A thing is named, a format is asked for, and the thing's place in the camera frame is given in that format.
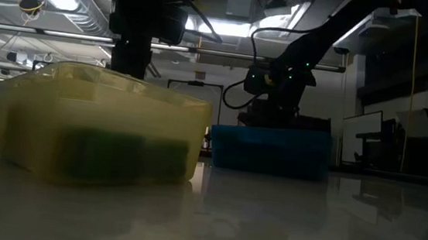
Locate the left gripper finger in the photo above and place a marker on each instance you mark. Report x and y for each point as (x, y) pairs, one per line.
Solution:
(130, 60)

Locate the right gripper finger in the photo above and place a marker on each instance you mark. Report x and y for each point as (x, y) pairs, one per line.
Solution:
(277, 112)

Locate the small green stud brick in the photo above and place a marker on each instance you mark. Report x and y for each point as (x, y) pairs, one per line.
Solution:
(102, 155)

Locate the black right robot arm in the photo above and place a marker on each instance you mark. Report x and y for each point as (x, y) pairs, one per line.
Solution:
(322, 32)

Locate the teal plastic bin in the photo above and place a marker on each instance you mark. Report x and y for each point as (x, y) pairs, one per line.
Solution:
(269, 152)

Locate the grey ceiling pipe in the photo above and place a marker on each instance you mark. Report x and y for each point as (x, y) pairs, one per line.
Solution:
(70, 35)

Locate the ceiling light panel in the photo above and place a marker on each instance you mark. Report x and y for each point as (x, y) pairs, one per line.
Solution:
(226, 28)

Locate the white board panel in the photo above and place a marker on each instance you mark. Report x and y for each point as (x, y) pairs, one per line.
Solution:
(360, 136)

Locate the grey ceiling box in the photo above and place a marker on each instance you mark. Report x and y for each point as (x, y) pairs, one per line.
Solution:
(238, 6)

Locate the yellow translucent plastic bin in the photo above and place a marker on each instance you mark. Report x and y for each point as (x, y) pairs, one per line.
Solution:
(45, 97)

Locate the white overhead beam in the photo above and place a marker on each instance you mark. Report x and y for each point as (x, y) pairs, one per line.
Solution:
(381, 26)

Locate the white table cover sheet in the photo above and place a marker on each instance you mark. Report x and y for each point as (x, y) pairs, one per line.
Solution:
(229, 214)

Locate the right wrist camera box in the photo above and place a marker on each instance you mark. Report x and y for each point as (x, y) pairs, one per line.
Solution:
(255, 80)

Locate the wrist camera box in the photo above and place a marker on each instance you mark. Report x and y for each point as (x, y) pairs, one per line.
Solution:
(255, 80)
(173, 25)

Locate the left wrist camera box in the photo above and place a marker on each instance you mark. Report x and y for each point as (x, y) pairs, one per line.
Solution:
(173, 25)

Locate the black rectangular frame stand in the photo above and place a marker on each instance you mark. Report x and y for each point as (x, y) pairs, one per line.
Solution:
(195, 83)

